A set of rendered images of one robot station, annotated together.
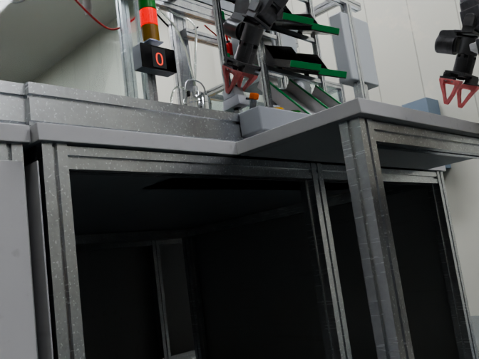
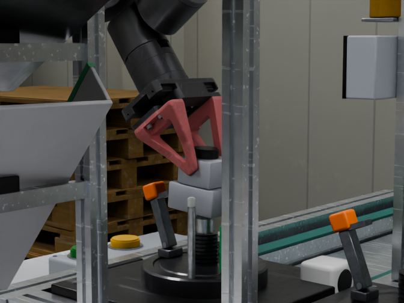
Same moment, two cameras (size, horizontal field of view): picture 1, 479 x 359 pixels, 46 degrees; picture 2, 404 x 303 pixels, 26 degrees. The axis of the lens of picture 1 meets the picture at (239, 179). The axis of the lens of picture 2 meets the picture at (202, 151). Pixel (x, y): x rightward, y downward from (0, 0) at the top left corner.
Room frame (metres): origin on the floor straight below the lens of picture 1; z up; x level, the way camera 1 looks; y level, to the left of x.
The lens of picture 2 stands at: (2.54, -0.06, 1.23)
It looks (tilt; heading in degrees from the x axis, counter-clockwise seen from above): 7 degrees down; 178
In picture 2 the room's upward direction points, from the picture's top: straight up
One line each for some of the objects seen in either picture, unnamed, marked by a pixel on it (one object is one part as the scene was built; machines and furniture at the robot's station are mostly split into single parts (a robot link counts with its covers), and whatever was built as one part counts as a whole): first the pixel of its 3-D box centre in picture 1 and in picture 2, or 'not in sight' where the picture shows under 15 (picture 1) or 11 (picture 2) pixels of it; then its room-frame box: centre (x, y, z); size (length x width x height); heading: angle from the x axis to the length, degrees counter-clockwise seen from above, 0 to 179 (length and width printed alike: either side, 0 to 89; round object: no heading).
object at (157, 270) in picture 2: not in sight; (204, 272); (1.59, -0.02, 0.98); 0.14 x 0.14 x 0.02
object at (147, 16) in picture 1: (148, 18); not in sight; (1.53, 0.20, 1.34); 0.05 x 0.05 x 0.05
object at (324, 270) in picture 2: not in sight; (327, 278); (1.59, 0.12, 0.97); 0.05 x 0.05 x 0.04; 47
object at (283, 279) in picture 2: not in sight; (204, 288); (1.59, -0.02, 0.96); 0.24 x 0.24 x 0.02; 47
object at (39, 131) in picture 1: (152, 204); not in sight; (1.90, 0.31, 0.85); 1.50 x 1.41 x 0.03; 137
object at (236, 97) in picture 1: (232, 98); (210, 181); (1.60, -0.01, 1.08); 0.08 x 0.04 x 0.07; 48
